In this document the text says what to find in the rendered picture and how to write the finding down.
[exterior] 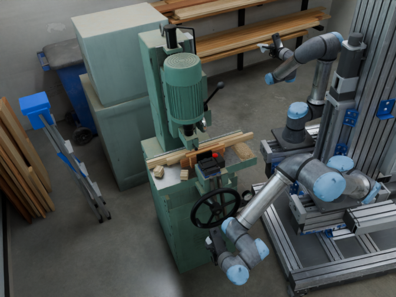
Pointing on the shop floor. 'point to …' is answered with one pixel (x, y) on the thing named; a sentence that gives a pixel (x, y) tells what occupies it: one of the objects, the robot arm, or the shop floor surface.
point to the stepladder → (62, 148)
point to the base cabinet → (188, 230)
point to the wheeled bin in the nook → (71, 85)
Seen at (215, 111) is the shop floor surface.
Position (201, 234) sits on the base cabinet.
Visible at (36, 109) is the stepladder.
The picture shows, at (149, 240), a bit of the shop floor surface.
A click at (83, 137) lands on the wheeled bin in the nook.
